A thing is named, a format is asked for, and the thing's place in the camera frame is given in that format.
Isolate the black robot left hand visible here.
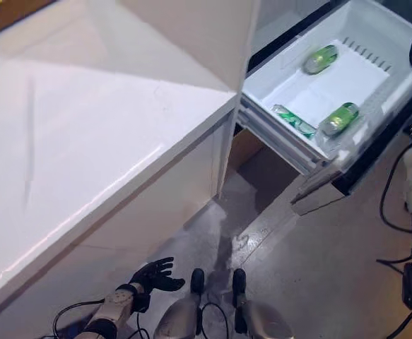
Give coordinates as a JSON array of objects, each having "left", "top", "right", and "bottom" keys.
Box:
[{"left": 127, "top": 256, "right": 186, "bottom": 294}]

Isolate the green beer can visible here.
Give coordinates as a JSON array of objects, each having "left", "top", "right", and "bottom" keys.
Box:
[
  {"left": 303, "top": 44, "right": 339, "bottom": 76},
  {"left": 271, "top": 104, "right": 317, "bottom": 138},
  {"left": 317, "top": 102, "right": 360, "bottom": 137}
]

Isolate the tall white cabinet panel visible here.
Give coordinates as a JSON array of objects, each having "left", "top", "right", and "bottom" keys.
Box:
[{"left": 120, "top": 0, "right": 263, "bottom": 198}]

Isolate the white fridge drawer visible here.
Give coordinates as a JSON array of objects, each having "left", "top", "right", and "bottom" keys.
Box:
[{"left": 239, "top": 0, "right": 412, "bottom": 216}]

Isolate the black leg cable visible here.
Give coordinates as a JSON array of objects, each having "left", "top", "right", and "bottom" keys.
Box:
[{"left": 196, "top": 302, "right": 230, "bottom": 338}]

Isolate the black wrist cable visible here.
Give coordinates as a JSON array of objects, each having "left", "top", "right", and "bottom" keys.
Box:
[
  {"left": 52, "top": 298, "right": 150, "bottom": 339},
  {"left": 375, "top": 160, "right": 412, "bottom": 339}
]

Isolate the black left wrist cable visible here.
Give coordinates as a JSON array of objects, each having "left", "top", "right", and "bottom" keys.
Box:
[{"left": 52, "top": 298, "right": 150, "bottom": 339}]

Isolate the silver robot left leg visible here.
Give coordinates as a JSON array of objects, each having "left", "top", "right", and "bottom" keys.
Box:
[{"left": 154, "top": 268, "right": 206, "bottom": 339}]

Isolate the white counter cabinet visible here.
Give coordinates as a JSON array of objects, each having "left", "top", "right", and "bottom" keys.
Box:
[{"left": 0, "top": 58, "right": 242, "bottom": 339}]

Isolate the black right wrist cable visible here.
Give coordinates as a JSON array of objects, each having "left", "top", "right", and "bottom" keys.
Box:
[{"left": 375, "top": 160, "right": 412, "bottom": 339}]

